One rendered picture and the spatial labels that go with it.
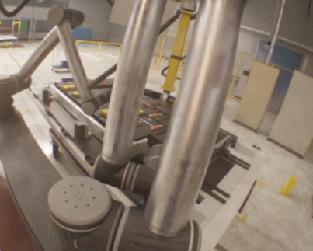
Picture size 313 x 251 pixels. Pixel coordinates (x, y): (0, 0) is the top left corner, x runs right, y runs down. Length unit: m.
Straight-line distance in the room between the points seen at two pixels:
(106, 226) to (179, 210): 0.20
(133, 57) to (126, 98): 0.12
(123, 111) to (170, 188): 0.26
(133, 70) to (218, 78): 0.24
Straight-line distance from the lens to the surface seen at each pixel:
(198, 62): 0.47
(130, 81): 0.56
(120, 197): 1.15
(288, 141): 5.67
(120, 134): 0.59
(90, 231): 0.56
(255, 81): 5.65
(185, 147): 0.45
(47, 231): 0.94
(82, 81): 1.38
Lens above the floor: 1.69
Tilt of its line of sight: 25 degrees down
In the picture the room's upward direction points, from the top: 14 degrees clockwise
